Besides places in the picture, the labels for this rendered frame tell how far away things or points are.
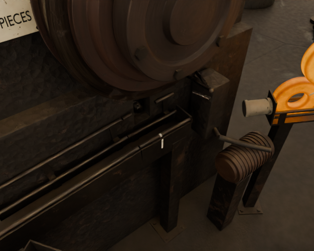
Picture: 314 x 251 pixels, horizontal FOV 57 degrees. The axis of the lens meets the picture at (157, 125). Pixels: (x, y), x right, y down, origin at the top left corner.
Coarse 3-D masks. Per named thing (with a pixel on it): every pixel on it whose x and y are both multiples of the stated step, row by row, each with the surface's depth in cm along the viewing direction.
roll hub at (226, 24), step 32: (128, 0) 44; (160, 0) 48; (192, 0) 50; (224, 0) 58; (128, 32) 46; (160, 32) 52; (192, 32) 55; (224, 32) 62; (160, 64) 55; (192, 64) 62
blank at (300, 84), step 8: (288, 80) 96; (296, 80) 94; (304, 80) 93; (280, 88) 96; (288, 88) 94; (296, 88) 94; (304, 88) 94; (312, 88) 95; (280, 96) 96; (288, 96) 97; (304, 96) 100; (312, 96) 97; (280, 104) 99; (288, 104) 101; (296, 104) 102; (304, 104) 100; (312, 104) 100; (304, 112) 102
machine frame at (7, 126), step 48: (0, 48) 59; (48, 48) 65; (240, 48) 103; (0, 96) 65; (48, 96) 72; (96, 96) 75; (0, 144) 65; (48, 144) 74; (96, 144) 86; (192, 144) 124; (0, 192) 74; (144, 192) 122; (48, 240) 99; (96, 240) 120
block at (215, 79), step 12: (204, 72) 94; (216, 72) 94; (192, 84) 96; (216, 84) 89; (228, 84) 91; (192, 96) 99; (216, 96) 91; (192, 108) 102; (204, 108) 96; (216, 108) 96; (204, 120) 99; (216, 120) 101; (204, 132) 103
